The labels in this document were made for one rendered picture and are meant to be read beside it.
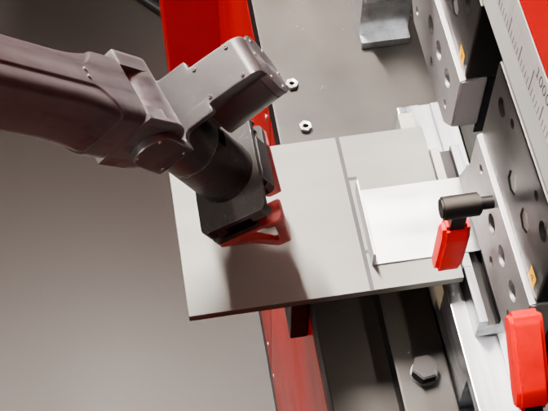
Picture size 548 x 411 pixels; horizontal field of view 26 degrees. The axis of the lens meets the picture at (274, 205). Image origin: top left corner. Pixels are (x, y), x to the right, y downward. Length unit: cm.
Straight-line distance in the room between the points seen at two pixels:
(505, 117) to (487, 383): 35
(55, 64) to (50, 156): 164
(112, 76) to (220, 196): 20
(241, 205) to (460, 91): 22
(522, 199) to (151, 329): 146
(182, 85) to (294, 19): 54
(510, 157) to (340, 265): 33
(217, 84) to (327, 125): 45
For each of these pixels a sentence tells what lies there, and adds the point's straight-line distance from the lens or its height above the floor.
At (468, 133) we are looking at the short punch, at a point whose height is 112.
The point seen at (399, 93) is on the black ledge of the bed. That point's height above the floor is 87.
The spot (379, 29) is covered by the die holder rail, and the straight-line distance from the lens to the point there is 145.
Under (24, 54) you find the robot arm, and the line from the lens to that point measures 80.
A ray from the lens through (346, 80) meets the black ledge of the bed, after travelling 142.
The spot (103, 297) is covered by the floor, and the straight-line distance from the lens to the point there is 227.
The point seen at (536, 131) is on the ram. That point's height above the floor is 136.
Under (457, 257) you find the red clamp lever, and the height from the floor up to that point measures 118.
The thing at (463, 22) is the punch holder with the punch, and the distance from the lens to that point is 93.
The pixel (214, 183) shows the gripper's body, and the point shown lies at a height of 114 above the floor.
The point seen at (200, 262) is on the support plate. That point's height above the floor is 100.
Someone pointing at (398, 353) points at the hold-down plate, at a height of 90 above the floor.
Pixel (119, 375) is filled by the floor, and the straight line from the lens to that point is 220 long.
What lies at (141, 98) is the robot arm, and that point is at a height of 127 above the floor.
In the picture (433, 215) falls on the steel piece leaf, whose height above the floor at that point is 100.
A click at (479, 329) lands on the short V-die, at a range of 114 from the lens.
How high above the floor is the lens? 199
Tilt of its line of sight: 58 degrees down
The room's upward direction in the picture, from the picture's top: straight up
